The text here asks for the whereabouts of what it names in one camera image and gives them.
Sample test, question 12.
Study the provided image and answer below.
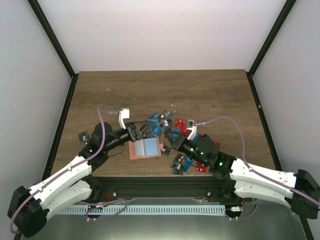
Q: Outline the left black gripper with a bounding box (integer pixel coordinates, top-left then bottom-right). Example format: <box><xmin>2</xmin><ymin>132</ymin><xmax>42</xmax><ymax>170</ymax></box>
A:
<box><xmin>104</xmin><ymin>122</ymin><xmax>153</xmax><ymax>153</ymax></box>

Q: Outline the black VIP card front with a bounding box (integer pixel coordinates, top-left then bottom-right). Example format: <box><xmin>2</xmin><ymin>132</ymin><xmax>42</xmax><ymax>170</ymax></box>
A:
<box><xmin>159</xmin><ymin>114</ymin><xmax>173</xmax><ymax>130</ymax></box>

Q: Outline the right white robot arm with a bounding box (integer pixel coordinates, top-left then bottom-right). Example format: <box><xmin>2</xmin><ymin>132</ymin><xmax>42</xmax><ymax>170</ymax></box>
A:
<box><xmin>159</xmin><ymin>119</ymin><xmax>320</xmax><ymax>220</ymax></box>

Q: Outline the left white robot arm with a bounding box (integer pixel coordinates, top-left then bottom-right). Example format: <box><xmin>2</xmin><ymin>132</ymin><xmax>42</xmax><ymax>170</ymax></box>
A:
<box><xmin>7</xmin><ymin>121</ymin><xmax>151</xmax><ymax>238</ymax></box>

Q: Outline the blue card pile top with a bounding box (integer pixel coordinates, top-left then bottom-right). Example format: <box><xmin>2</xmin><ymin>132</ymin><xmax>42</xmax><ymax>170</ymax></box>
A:
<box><xmin>146</xmin><ymin>110</ymin><xmax>173</xmax><ymax>137</ymax></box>

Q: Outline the red card pile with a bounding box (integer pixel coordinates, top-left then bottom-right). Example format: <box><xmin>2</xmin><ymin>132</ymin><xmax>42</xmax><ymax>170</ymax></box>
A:
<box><xmin>170</xmin><ymin>118</ymin><xmax>220</xmax><ymax>152</ymax></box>

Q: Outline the blue card beside black pair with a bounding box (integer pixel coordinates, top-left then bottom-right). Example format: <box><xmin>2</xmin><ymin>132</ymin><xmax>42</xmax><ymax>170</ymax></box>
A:
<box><xmin>184</xmin><ymin>154</ymin><xmax>196</xmax><ymax>172</ymax></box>

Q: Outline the black VIP card pair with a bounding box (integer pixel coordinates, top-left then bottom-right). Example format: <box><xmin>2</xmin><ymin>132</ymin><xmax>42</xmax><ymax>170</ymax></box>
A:
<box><xmin>170</xmin><ymin>154</ymin><xmax>186</xmax><ymax>176</ymax></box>

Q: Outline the red VIP card front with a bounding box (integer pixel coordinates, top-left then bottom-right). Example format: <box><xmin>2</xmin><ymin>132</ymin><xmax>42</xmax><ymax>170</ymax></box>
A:
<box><xmin>195</xmin><ymin>162</ymin><xmax>208</xmax><ymax>173</ymax></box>

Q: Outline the lone black card far left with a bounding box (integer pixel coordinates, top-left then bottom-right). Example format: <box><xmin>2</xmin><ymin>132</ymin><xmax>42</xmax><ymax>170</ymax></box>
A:
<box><xmin>78</xmin><ymin>130</ymin><xmax>91</xmax><ymax>147</ymax></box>

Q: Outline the metal sheet front panel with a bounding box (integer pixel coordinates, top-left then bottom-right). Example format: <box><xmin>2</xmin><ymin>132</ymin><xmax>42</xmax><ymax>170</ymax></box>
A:
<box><xmin>32</xmin><ymin>202</ymin><xmax>307</xmax><ymax>240</ymax></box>

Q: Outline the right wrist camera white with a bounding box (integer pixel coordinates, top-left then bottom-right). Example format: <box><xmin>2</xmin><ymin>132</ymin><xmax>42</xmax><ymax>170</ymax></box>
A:
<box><xmin>186</xmin><ymin>120</ymin><xmax>197</xmax><ymax>140</ymax></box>

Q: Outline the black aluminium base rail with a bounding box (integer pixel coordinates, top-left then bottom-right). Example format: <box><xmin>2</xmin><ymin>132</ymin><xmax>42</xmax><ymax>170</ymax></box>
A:
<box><xmin>96</xmin><ymin>176</ymin><xmax>243</xmax><ymax>205</ymax></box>

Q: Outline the light blue slotted cable duct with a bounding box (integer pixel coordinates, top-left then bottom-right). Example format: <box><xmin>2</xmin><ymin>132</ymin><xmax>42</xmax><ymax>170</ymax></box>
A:
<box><xmin>59</xmin><ymin>204</ymin><xmax>226</xmax><ymax>216</ymax></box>

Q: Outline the left black frame post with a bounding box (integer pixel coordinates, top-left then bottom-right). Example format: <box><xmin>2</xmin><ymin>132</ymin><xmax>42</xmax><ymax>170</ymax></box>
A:
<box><xmin>26</xmin><ymin>0</ymin><xmax>76</xmax><ymax>79</ymax></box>

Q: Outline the black frame post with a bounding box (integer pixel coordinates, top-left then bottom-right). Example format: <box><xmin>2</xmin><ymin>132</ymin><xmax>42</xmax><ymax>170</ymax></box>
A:
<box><xmin>26</xmin><ymin>0</ymin><xmax>76</xmax><ymax>79</ymax></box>
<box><xmin>246</xmin><ymin>0</ymin><xmax>298</xmax><ymax>76</ymax></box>

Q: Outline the right black frame post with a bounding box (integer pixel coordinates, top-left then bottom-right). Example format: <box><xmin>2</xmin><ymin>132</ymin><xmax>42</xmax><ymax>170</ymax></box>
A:
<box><xmin>246</xmin><ymin>0</ymin><xmax>298</xmax><ymax>76</ymax></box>

